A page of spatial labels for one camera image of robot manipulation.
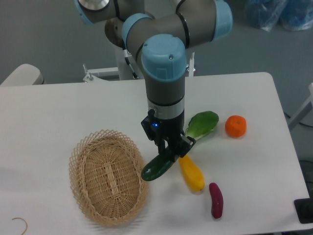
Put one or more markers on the white table clamp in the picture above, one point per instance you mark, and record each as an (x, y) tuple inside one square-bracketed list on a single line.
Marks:
[(191, 66)]

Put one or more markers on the beige chair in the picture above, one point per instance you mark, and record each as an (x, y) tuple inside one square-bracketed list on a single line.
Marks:
[(24, 75)]

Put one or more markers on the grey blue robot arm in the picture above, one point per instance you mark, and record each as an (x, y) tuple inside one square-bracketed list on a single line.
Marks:
[(158, 46)]

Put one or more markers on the purple sweet potato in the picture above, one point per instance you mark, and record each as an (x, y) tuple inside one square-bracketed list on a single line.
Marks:
[(217, 201)]

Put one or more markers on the orange mandarin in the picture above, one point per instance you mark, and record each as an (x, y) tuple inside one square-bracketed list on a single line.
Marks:
[(236, 126)]

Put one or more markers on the dark green cucumber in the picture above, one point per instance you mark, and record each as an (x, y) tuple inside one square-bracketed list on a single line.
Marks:
[(158, 165)]

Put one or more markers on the white metal frame leg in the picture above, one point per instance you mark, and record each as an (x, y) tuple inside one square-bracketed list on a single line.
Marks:
[(302, 111)]

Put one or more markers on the yellow squash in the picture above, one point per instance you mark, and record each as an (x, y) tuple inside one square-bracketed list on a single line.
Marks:
[(192, 174)]

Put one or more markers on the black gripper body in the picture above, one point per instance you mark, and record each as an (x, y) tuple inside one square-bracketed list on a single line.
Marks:
[(170, 129)]

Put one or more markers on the woven wicker basket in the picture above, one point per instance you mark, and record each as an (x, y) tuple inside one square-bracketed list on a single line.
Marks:
[(105, 178)]

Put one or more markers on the black device at table edge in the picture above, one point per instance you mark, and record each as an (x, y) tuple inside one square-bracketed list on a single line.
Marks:
[(304, 210)]

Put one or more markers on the green bok choy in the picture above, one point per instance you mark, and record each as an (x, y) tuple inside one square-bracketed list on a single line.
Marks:
[(202, 124)]

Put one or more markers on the blue plastic bag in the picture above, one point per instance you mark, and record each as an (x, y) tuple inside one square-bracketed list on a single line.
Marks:
[(294, 15)]

